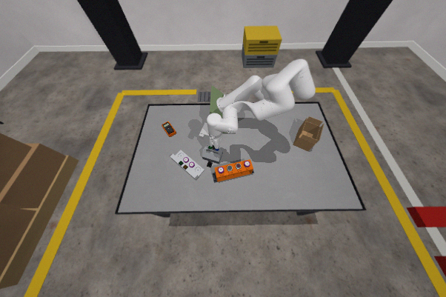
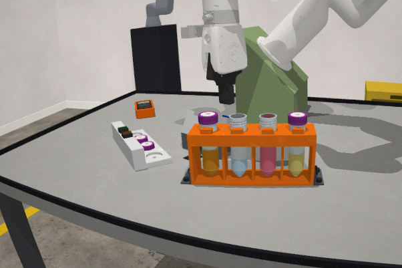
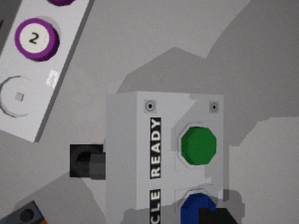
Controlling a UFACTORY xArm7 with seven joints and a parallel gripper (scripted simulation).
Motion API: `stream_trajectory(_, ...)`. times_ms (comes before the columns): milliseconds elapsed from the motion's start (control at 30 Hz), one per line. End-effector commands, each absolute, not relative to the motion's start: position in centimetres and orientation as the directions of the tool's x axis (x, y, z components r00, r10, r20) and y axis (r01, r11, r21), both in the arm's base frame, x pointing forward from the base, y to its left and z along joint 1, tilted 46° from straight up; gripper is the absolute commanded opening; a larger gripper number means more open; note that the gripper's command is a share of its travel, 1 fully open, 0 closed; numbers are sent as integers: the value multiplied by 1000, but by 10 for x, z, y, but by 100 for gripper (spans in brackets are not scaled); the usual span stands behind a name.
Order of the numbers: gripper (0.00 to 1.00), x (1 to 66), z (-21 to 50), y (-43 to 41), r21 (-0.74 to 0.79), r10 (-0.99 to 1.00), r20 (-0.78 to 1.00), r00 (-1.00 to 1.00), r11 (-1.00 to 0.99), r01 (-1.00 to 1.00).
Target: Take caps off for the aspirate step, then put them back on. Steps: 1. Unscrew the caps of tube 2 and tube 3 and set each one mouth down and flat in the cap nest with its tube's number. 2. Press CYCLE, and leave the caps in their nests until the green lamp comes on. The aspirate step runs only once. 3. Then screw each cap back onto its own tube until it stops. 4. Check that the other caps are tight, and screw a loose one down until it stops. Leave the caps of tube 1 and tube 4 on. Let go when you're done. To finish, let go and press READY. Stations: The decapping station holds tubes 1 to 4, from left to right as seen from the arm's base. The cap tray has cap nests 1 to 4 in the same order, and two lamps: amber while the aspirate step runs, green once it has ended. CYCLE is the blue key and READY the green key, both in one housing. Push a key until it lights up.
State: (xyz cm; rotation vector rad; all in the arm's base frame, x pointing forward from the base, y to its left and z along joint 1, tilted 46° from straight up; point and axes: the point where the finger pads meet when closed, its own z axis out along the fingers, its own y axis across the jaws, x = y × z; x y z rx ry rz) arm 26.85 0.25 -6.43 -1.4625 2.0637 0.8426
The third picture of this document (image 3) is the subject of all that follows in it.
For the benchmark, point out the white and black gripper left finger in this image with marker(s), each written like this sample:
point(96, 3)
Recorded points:
point(207, 216)

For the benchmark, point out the light grey tray panel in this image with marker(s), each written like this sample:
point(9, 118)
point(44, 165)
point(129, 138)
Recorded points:
point(28, 88)

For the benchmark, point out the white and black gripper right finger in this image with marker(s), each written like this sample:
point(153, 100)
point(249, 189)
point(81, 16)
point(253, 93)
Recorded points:
point(224, 216)

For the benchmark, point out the purple screw cap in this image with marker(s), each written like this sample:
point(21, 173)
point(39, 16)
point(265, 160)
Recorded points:
point(36, 39)
point(61, 2)

